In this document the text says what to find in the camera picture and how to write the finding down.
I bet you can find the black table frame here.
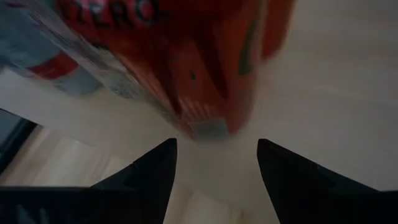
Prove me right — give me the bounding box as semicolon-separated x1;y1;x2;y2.
0;107;37;175

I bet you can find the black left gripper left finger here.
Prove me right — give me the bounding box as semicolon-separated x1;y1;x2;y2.
0;138;178;224

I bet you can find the silver Diet Coke can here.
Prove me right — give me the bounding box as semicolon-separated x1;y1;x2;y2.
0;0;178;121

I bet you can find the red Coke Zero can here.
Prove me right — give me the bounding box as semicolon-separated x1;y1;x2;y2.
54;0;297;141

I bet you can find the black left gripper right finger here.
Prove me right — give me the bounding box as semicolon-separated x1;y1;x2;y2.
257;139;398;224

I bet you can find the black metal shelf wooden board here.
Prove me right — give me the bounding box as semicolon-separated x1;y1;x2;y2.
0;0;398;224

